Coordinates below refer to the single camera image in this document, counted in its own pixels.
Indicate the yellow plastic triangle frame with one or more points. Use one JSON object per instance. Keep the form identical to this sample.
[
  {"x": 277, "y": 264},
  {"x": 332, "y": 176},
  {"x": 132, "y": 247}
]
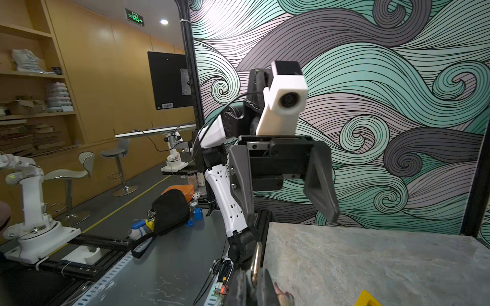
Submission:
[{"x": 366, "y": 299}]

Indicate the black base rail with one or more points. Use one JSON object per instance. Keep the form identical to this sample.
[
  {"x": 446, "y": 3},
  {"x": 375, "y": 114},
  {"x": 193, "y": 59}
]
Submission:
[{"x": 94, "y": 256}]

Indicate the grey bar stool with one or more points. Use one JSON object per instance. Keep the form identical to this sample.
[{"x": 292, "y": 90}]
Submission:
[
  {"x": 69, "y": 218},
  {"x": 116, "y": 154}
]

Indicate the white perforated cable duct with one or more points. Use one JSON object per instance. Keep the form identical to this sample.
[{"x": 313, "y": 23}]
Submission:
[{"x": 106, "y": 282}]

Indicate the black wall monitor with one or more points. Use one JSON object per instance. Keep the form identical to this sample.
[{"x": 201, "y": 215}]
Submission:
[{"x": 170, "y": 80}]

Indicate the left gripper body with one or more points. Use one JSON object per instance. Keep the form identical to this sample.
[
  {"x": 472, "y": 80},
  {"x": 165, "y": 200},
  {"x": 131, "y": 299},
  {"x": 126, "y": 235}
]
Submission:
[{"x": 274, "y": 159}]

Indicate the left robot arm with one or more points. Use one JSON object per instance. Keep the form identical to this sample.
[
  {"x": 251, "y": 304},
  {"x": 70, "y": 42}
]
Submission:
[{"x": 213, "y": 143}]

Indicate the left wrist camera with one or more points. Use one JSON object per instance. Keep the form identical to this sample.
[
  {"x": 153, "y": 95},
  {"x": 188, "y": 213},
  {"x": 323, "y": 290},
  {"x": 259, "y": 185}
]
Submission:
[{"x": 284, "y": 99}]

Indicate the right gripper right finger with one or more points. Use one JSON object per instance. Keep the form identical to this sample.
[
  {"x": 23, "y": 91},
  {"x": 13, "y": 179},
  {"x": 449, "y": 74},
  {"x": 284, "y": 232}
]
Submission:
[{"x": 265, "y": 292}]

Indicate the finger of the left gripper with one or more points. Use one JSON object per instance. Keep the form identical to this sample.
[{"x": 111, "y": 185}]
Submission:
[
  {"x": 319, "y": 182},
  {"x": 241, "y": 183}
]

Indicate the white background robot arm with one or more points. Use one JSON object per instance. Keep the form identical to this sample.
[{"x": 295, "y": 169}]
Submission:
[{"x": 39, "y": 234}]

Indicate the black pouch bag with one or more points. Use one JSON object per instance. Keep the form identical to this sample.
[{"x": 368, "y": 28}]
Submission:
[{"x": 168, "y": 212}]

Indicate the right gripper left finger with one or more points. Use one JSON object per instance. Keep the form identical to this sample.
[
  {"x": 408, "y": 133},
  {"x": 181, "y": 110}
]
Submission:
[{"x": 239, "y": 290}]

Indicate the red white plush keychain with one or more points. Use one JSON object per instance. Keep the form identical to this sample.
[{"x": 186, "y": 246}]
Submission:
[{"x": 285, "y": 299}]

